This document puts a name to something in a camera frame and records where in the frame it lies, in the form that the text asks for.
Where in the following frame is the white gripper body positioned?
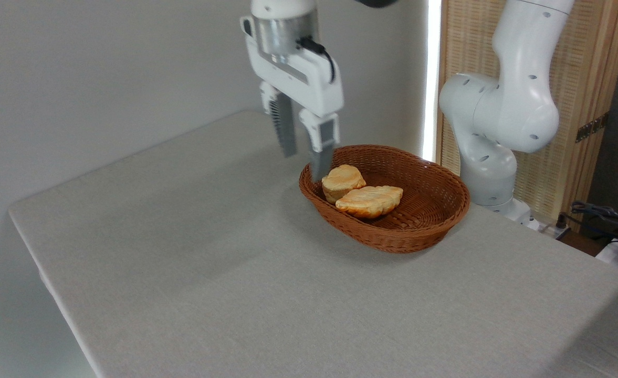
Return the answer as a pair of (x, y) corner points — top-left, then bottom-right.
(240, 16), (344, 119)

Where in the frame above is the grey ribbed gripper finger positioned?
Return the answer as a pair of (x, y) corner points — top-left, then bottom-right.
(259, 81), (298, 158)
(298, 109), (340, 183)

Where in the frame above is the long golden bread loaf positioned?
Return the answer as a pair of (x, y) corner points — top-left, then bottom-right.
(335, 185), (404, 219)

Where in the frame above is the small round bread roll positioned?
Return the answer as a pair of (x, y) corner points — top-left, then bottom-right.
(322, 164), (366, 204)

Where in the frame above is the brown wicker oval basket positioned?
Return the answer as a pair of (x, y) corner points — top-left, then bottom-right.
(299, 145), (470, 254)

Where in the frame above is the grey tablecloth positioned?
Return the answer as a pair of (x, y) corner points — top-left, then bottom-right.
(8, 110), (618, 378)

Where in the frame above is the dark metal screen hinge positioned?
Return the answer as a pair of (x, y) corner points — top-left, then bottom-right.
(575, 113), (609, 143)

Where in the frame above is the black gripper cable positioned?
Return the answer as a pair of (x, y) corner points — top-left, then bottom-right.
(296, 36), (336, 83)

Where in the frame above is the black cable bundle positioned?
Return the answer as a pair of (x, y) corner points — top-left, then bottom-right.
(570, 201), (618, 243)

